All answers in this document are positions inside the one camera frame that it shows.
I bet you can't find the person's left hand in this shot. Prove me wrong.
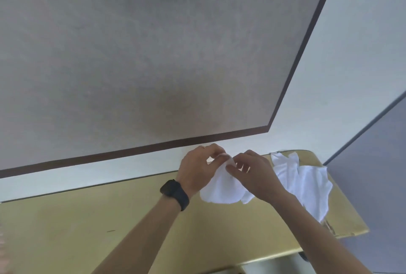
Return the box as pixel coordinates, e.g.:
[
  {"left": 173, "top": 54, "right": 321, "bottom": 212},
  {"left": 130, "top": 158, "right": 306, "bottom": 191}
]
[{"left": 176, "top": 144, "right": 231, "bottom": 199}]

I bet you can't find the person's right hand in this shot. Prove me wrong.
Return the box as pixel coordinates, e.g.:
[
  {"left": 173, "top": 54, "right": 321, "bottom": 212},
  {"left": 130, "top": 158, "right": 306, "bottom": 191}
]
[{"left": 225, "top": 150, "right": 287, "bottom": 203}]

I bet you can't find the white cloth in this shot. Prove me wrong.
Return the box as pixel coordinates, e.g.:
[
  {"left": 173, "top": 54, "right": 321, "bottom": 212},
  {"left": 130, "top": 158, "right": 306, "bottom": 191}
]
[{"left": 199, "top": 153, "right": 256, "bottom": 205}]

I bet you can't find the person's right forearm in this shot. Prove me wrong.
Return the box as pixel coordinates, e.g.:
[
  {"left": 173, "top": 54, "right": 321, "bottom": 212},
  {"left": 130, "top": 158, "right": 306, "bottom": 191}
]
[{"left": 270, "top": 190, "right": 373, "bottom": 274}]

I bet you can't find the person's left forearm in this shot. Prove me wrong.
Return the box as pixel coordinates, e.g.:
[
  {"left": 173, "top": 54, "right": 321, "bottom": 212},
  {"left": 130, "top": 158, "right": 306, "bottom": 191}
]
[{"left": 90, "top": 195, "right": 182, "bottom": 274}]

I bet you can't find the black wrist watch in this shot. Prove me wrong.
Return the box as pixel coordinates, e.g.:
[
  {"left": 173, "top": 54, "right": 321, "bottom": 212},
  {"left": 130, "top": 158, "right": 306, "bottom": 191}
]
[{"left": 159, "top": 179, "right": 190, "bottom": 212}]

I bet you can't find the heap of white cloths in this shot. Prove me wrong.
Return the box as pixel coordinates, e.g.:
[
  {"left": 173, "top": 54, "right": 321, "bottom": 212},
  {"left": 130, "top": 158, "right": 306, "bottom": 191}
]
[{"left": 270, "top": 151, "right": 333, "bottom": 223}]

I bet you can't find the yellow wooden table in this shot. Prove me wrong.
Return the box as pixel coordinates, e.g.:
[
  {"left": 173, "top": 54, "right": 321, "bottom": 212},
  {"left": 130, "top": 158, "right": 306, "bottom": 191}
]
[{"left": 0, "top": 149, "right": 370, "bottom": 274}]

